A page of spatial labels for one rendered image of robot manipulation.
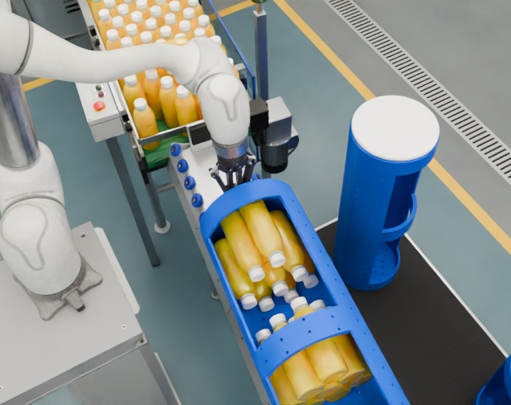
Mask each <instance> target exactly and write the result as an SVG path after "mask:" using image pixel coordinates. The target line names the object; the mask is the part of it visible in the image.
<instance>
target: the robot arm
mask: <svg viewBox="0 0 511 405"><path fill-rule="evenodd" d="M152 68H163V69H166V70H168V71H170V72H172V73H173V74H174V78H175V80H176V82H177V83H179V84H180V85H182V86H183V87H184V88H186V89H187V90H189V91H190V92H191V93H192V94H193V95H196V96H197V98H198V102H199V104H200V107H201V110H202V115H203V119H204V121H205V123H206V126H207V128H208V130H209V132H210V133H211V141H212V146H213V148H214V150H215V152H216V154H217V162H216V167H215V168H214V169H213V168H210V169H209V170H208V171H209V173H210V175H211V177H212V178H213V179H215V180H216V181H217V183H218V184H219V186H220V188H221V189H222V191H223V193H225V192H226V191H228V190H230V189H231V188H233V187H235V186H238V185H240V184H243V183H245V182H250V181H251V176H252V172H253V169H254V166H255V165H256V163H257V162H258V161H257V159H256V157H255V155H254V154H251V155H250V156H248V155H247V148H248V146H249V141H248V127H249V124H250V106H249V100H248V96H247V92H246V89H245V87H244V86H243V84H242V82H241V81H240V80H239V78H238V77H236V76H235V73H234V70H233V67H232V66H231V63H230V61H229V59H228V58H227V55H226V54H225V52H224V50H223V49H222V48H221V47H220V46H219V45H218V44H217V43H216V42H215V41H214V40H212V39H209V38H207V37H204V36H199V37H195V38H193V39H191V40H190V41H189V42H188V43H186V44H185V45H184V46H181V47H180V46H175V45H171V44H166V43H147V44H142V45H137V46H133V47H125V48H120V49H115V50H111V51H90V50H87V49H83V48H81V47H77V46H76V45H74V44H72V43H69V42H68V41H66V40H64V39H61V38H60V37H58V36H57V35H54V34H52V33H51V32H49V31H47V30H45V29H43V28H42V27H40V26H38V25H37V24H35V23H33V22H31V21H29V20H27V19H24V18H22V17H20V16H18V15H16V14H13V13H12V12H11V6H10V0H0V211H1V215H2V219H1V221H0V252H1V254H2V257H3V259H4V260H5V261H6V263H7V265H8V266H9V268H10V270H11V271H12V272H13V275H12V277H13V279H14V280H15V281H16V282H17V283H19V284H21V285H22V287H23V288H24V290H25V291H26V293H27V294H28V296H29V297H30V299H32V301H33V302H34V304H35V306H36V307H37V309H38V311H39V316H40V317H41V318H42V320H44V321H50V320H51V319H52V318H53V317H54V316H55V315H56V314H57V313H58V312H59V311H60V310H61V309H62V308H64V307H65V306H67V305H68V304H69V305H70V306H72V307H73V308H74V309H75V310H76V311H77V312H82V311H83V310H84V309H85V305H84V303H83V302H82V300H81V298H80V296H81V295H83V294H84V293H85V292H87V291H88V290H89V289H91V288H94V287H96V286H98V285H100V284H101V283H102V282H103V277H102V275H101V274H99V273H98V272H96V271H95V270H94V269H93V268H92V267H91V266H90V264H89V263H88V262H87V261H86V259H85V258H84V257H83V256H82V255H81V254H80V252H79V251H78V250H77V248H76V245H75V243H74V241H73V235H72V231H71V228H70V226H69V223H68V221H67V216H66V212H65V206H64V196H63V187H62V182H61V178H60V175H59V170H58V167H57V165H56V162H55V159H54V157H53V154H52V152H51V151H50V149H49V148H48V147H47V146H46V145H44V144H43V143H42V142H40V141H37V137H36V134H35V129H34V126H33V123H32V119H31V114H30V111H29V108H28V104H27V99H26V96H25V93H24V90H23V86H22V81H21V78H20V76H30V77H39V78H46V79H53V80H63V81H69V82H76V83H84V84H101V83H108V82H112V81H114V80H119V79H122V78H125V77H127V76H131V75H134V74H137V73H140V72H144V71H147V70H149V69H152ZM244 166H245V169H244V172H243V167H244ZM219 170H220V171H222V172H224V173H225V174H226V178H227V184H226V185H225V184H224V182H223V180H222V179H221V178H220V176H219ZM234 172H235V179H236V182H235V183H234V182H233V173H234ZM242 173H243V175H242ZM236 183H237V184H236Z"/></svg>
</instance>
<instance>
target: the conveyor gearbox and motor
mask: <svg viewBox="0 0 511 405"><path fill-rule="evenodd" d="M266 101H267V102H268V108H269V110H270V111H269V117H270V119H269V128H267V129H264V145H263V146H260V156H261V158H260V162H261V166H262V168H263V169H264V170H265V171H266V172H268V173H270V174H278V173H281V172H283V171H284V170H285V169H286V168H287V166H288V155H290V154H291V153H292V152H293V151H294V150H295V149H296V147H297V146H298V143H299V137H298V133H297V132H296V130H295V129H294V127H293V125H292V113H290V111H289V110H288V108H287V106H286V104H285V103H284V99H283V98H281V97H280V96H278V97H276V98H273V99H270V100H266ZM289 149H292V151H290V152H288V150H289Z"/></svg>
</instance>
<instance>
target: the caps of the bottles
mask: <svg viewBox="0 0 511 405"><path fill-rule="evenodd" d="M155 1H156V3H158V4H162V3H164V2H165V1H166V0H155ZM187 1H188V4H189V5H190V6H195V5H197V4H198V0H187ZM104 4H105V5H106V6H107V7H112V6H114V5H115V0H104ZM169 6H170V9H171V10H172V11H176V10H179V8H180V5H179V2H178V1H172V2H170V4H169ZM137 7H138V8H139V9H145V8H146V7H147V1H146V0H137ZM117 9H118V11H119V13H120V14H126V13H128V12H129V8H128V6H127V5H126V4H120V5H119V6H118V7H117ZM150 12H151V15H152V16H158V15H160V14H161V7H160V6H153V7H151V8H150ZM183 13H184V16H185V17H186V18H192V17H194V10H193V9H192V8H186V9H185V10H184V11H183ZM98 14H99V16H100V18H101V19H107V18H109V16H110V15H109V11H108V10H106V9H103V10H100V11H99V13H98ZM131 16H132V19H133V21H135V22H138V21H141V20H142V13H141V12H140V11H134V12H133V13H132V14H131ZM175 20H176V18H175V15H174V14H172V13H168V14H166V15H165V21H166V22H167V23H174V22H175ZM198 22H199V24H200V25H202V26H205V25H207V24H208V23H209V17H208V16H207V15H201V16H199V17H198ZM123 23H124V22H123V18H122V17H120V16H116V17H114V18H113V19H112V24H113V26H115V27H120V26H122V25H123ZM145 25H146V26H147V28H149V29H153V28H155V27H156V26H157V22H156V20H155V19H154V18H149V19H147V20H146V21H145ZM179 27H180V29H181V30H182V31H188V30H189V29H190V22H189V21H186V20H184V21H181V22H180V23H179ZM126 30H127V32H128V34H130V35H133V34H136V33H137V25H135V24H129V25H128V26H127V27H126ZM160 32H161V35H162V36H165V37H166V36H169V35H171V29H170V27H168V26H163V27H161V29H160ZM183 35H184V34H177V35H175V38H178V37H181V36H183ZM194 35H195V37H199V36H204V37H205V35H206V32H205V30H204V29H203V28H197V29H196V30H195V31H194ZM107 37H108V39H110V40H114V39H117V37H118V33H117V31H116V30H114V29H111V30H109V31H107ZM151 39H152V35H151V33H150V32H148V31H144V32H142V33H141V40H142V41H143V42H149V41H150V40H151ZM162 42H165V40H164V39H159V40H157V41H156V42H155V43H162ZM121 45H122V47H131V46H132V45H133V42H132V40H131V38H130V37H124V38H123V39H121Z"/></svg>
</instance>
